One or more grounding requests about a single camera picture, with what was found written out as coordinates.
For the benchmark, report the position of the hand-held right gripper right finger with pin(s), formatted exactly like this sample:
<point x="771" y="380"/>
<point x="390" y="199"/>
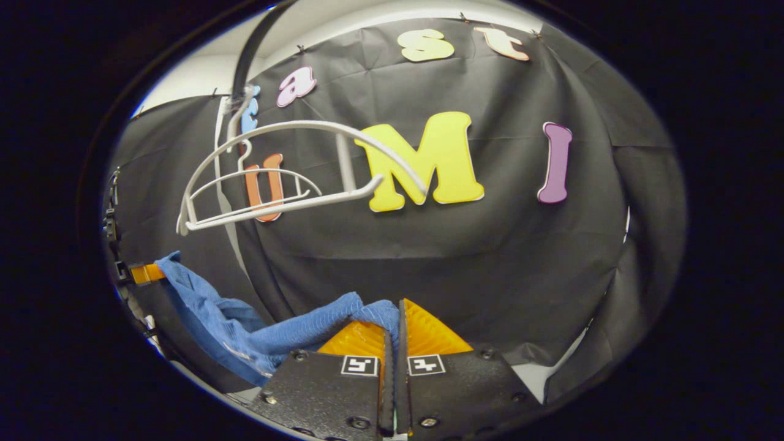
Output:
<point x="459" y="392"/>

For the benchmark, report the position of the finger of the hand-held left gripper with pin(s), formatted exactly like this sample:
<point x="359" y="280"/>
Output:
<point x="147" y="274"/>

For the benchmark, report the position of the black backdrop cloth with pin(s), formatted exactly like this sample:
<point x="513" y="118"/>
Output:
<point x="490" y="263"/>

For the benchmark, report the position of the white plastic hanger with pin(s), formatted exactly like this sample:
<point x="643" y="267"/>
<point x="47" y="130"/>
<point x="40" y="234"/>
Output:
<point x="263" y="169"/>
<point x="344" y="159"/>

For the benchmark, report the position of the black clothes rack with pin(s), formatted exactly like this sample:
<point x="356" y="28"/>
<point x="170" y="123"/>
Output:
<point x="245" y="61"/>

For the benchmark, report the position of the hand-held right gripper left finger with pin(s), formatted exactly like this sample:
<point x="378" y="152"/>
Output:
<point x="331" y="392"/>

